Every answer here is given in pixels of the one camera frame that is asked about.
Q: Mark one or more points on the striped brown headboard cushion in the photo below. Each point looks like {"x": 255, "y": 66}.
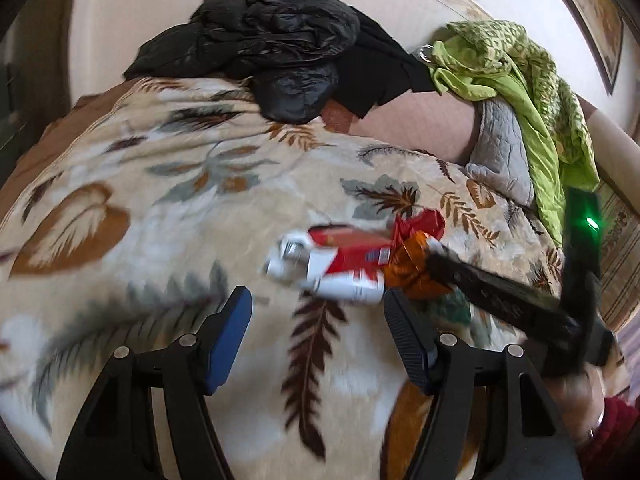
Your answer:
{"x": 617, "y": 157}

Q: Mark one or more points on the red crumpled wrapper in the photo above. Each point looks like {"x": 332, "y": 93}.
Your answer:
{"x": 428, "y": 221}

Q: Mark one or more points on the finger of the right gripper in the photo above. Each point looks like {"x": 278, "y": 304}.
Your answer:
{"x": 532, "y": 311}

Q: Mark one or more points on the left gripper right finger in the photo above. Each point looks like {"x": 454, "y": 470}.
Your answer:
{"x": 524, "y": 436}

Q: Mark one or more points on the black cloth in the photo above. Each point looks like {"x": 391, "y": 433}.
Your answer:
{"x": 376, "y": 70}

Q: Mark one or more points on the green patterned quilt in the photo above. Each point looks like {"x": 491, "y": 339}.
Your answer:
{"x": 480, "y": 60}

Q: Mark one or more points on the teal tissue packet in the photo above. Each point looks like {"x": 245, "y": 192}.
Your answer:
{"x": 454, "y": 308}

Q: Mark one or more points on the person's right hand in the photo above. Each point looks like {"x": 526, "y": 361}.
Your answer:
{"x": 580, "y": 400}

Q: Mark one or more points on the grey quilted pillow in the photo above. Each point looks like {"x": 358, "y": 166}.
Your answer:
{"x": 499, "y": 158}

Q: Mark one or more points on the orange foil wrapper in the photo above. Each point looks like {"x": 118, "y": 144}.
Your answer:
{"x": 407, "y": 269}

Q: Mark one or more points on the red cigarette box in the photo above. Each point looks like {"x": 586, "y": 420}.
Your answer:
{"x": 340, "y": 263}

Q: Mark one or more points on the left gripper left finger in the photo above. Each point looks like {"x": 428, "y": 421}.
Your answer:
{"x": 114, "y": 435}

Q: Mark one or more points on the leaf-patterned beige blanket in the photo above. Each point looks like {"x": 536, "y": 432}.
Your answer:
{"x": 136, "y": 215}

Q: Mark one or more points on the black puffer jacket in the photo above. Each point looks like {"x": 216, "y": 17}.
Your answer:
{"x": 284, "y": 49}

